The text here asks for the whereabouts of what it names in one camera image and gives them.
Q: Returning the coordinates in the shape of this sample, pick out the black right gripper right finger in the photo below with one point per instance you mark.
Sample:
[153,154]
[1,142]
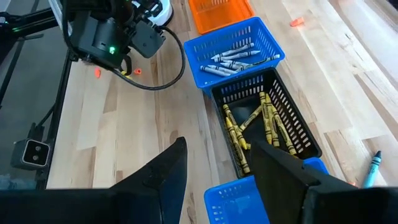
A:
[280,180]

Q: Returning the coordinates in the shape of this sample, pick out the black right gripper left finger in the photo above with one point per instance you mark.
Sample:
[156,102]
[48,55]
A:
[168,174]

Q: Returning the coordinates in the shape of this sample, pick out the yellow crayon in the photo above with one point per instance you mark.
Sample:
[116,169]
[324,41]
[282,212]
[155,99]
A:
[284,133]
[234,124]
[238,151]
[265,118]
[251,117]
[273,130]

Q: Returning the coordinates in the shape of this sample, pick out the blue plastic basket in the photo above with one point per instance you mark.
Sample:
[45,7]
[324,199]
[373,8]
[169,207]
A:
[194,53]
[233,202]

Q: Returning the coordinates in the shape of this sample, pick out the black plastic basket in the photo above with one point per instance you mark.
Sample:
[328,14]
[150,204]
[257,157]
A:
[219,93]

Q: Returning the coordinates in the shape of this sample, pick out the orange plastic basket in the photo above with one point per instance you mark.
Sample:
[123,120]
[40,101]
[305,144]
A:
[217,18]

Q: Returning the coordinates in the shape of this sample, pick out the yellow label tag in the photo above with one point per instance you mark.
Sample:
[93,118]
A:
[126,74]

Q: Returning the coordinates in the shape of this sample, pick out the orange crayon stub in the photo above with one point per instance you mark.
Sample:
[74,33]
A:
[297,21]

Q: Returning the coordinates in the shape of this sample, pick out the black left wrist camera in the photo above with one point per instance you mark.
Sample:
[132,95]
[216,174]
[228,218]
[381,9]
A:
[147,39]

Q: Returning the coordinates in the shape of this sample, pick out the silver metal bracket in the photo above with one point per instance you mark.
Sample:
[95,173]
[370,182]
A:
[57,14]

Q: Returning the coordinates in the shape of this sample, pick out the black metal table frame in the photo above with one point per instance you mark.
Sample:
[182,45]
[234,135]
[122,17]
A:
[57,102]

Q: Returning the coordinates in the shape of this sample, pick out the table-level camera box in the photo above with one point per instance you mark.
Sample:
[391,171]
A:
[31,152]

